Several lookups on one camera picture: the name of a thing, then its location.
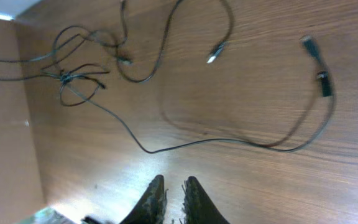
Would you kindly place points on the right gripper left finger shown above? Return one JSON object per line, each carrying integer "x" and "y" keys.
{"x": 151, "y": 207}

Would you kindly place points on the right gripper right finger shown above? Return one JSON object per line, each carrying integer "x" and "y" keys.
{"x": 198, "y": 207}

